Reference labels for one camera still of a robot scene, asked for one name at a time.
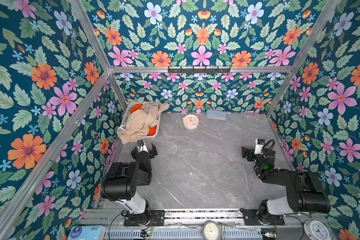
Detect beige drawstring shorts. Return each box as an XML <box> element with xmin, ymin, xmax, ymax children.
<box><xmin>117</xmin><ymin>102</ymin><xmax>170</xmax><ymax>145</ymax></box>

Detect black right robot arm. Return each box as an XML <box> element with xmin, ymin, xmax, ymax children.
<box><xmin>242</xmin><ymin>147</ymin><xmax>331</xmax><ymax>225</ymax></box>

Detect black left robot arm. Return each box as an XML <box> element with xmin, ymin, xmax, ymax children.
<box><xmin>101</xmin><ymin>140</ymin><xmax>158</xmax><ymax>226</ymax></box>

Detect orange shorts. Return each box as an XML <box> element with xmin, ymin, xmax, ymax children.
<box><xmin>127</xmin><ymin>103</ymin><xmax>158</xmax><ymax>137</ymax></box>

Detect white plastic laundry basket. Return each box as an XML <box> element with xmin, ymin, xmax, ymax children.
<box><xmin>117</xmin><ymin>102</ymin><xmax>161</xmax><ymax>142</ymax></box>

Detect pink round alarm clock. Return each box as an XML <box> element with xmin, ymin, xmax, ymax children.
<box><xmin>183</xmin><ymin>114</ymin><xmax>200</xmax><ymax>130</ymax></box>

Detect grey-blue pencil case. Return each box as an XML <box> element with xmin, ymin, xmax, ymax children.
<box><xmin>205</xmin><ymin>110</ymin><xmax>228</xmax><ymax>121</ymax></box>

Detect white round corner clock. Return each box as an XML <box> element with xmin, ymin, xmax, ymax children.
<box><xmin>303</xmin><ymin>220</ymin><xmax>332</xmax><ymax>240</ymax></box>

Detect blue tissue pack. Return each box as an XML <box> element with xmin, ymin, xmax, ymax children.
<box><xmin>68</xmin><ymin>226</ymin><xmax>106</xmax><ymax>240</ymax></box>

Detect beige round front clock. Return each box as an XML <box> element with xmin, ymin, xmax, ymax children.
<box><xmin>202</xmin><ymin>220</ymin><xmax>221</xmax><ymax>240</ymax></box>

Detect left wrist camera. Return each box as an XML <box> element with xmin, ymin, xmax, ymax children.
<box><xmin>137</xmin><ymin>139</ymin><xmax>149</xmax><ymax>153</ymax></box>

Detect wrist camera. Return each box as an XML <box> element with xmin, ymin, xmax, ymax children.
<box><xmin>137</xmin><ymin>139</ymin><xmax>149</xmax><ymax>153</ymax></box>
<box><xmin>254</xmin><ymin>139</ymin><xmax>266</xmax><ymax>155</ymax></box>

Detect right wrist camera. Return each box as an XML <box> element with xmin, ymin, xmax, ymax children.
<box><xmin>254</xmin><ymin>139</ymin><xmax>266</xmax><ymax>155</ymax></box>

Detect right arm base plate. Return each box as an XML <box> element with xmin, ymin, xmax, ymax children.
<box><xmin>240</xmin><ymin>209</ymin><xmax>285</xmax><ymax>226</ymax></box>

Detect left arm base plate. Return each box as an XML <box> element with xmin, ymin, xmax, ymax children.
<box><xmin>124</xmin><ymin>210</ymin><xmax>166</xmax><ymax>228</ymax></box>

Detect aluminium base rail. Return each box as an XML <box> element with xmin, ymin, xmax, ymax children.
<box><xmin>77</xmin><ymin>208</ymin><xmax>334</xmax><ymax>240</ymax></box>

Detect black wall hook rail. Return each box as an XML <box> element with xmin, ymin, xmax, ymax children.
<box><xmin>167</xmin><ymin>66</ymin><xmax>231</xmax><ymax>75</ymax></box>

